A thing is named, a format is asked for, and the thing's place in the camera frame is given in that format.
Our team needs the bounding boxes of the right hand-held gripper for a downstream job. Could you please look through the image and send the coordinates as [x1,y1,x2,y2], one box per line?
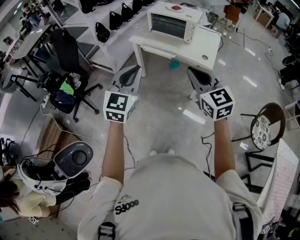
[187,66,236,122]

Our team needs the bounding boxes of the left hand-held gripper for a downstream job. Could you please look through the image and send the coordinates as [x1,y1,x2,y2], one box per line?
[103,65,143,124]

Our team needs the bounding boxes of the person's left forearm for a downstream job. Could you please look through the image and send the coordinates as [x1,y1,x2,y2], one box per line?
[101,120,125,186]

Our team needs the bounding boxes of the person's right forearm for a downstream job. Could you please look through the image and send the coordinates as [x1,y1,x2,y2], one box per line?
[213,118,236,181]

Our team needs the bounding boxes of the white toaster oven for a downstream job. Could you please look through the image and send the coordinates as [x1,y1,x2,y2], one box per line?
[147,2,203,45]

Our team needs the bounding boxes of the white table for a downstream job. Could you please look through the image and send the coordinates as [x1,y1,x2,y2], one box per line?
[128,23,222,78]

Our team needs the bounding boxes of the white metal shelf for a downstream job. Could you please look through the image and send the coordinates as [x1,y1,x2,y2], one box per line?
[45,0,157,74]

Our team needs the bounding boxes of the green cloth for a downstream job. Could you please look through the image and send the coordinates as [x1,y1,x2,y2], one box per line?
[59,81,76,96]

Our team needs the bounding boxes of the black office chair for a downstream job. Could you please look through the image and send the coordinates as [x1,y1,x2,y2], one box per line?
[49,28,104,123]

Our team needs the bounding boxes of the dark blue garment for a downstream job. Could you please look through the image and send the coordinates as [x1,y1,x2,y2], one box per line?
[54,90,76,113]

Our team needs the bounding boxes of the white plate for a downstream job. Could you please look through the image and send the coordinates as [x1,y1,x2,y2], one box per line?
[165,4,185,13]

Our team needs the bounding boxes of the black bag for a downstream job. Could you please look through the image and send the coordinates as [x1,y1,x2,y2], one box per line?
[38,71,63,95]

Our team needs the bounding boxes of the floral cushion round stool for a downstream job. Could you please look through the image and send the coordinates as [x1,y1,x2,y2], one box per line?
[231,102,286,151]

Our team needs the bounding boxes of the white power strip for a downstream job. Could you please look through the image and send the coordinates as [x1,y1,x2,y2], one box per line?
[41,94,51,109]

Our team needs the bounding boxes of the wooden board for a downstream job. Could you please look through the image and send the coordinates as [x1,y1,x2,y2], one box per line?
[37,116,79,165]

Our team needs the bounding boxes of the gray desk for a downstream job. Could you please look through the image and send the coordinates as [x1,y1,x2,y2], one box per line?
[4,23,55,62]

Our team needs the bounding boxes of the person's white t-shirt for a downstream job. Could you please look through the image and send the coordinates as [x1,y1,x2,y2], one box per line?
[77,153,263,240]

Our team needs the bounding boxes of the white board with pink sheet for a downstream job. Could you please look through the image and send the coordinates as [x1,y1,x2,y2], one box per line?
[256,138,300,232]

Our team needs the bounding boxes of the white case base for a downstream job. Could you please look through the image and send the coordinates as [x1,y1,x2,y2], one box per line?
[17,156,69,196]

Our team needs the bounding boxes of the black floor cable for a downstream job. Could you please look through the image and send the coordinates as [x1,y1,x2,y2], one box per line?
[235,27,282,71]

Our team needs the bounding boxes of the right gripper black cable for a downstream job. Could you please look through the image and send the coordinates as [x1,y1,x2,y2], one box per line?
[200,132,216,178]

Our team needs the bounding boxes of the black metal frame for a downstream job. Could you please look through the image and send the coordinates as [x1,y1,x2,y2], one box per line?
[244,150,275,172]

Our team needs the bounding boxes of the right black backpack strap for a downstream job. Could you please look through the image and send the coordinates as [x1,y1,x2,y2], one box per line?
[231,202,255,240]

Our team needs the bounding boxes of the black backpack strap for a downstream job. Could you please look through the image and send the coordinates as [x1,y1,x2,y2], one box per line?
[97,221,117,240]
[231,202,255,240]

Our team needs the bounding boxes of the left black backpack strap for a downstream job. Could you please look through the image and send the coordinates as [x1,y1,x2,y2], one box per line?
[97,221,117,240]

